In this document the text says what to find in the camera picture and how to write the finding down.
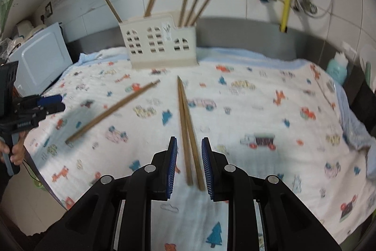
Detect wooden chopstick long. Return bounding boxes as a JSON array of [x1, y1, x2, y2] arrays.
[[65, 80, 161, 144]]

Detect wooden chopstick pair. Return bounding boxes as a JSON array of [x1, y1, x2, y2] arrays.
[[143, 0, 154, 17]]

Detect wall power socket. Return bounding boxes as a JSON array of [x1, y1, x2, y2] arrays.
[[45, 2, 53, 18]]

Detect chrome angle valve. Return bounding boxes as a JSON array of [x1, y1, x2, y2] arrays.
[[298, 0, 317, 15]]

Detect white microwave oven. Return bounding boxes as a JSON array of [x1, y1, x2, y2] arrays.
[[9, 23, 72, 96]]

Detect cartoon print white cloth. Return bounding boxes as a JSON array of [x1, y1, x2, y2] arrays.
[[25, 60, 375, 242]]

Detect white kitchen appliance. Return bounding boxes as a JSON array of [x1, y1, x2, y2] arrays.
[[14, 20, 46, 40]]

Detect teal soap pump bottle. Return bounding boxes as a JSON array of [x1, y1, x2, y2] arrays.
[[326, 41, 355, 85]]

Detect person's left hand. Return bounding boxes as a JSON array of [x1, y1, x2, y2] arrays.
[[0, 131, 28, 166]]

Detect white rice spoon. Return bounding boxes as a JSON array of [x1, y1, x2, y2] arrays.
[[359, 44, 375, 86]]

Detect beige plastic utensil holder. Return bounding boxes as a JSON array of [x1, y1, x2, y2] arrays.
[[119, 11, 198, 69]]

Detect black utensil container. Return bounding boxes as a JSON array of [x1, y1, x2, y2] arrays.
[[343, 65, 375, 134]]

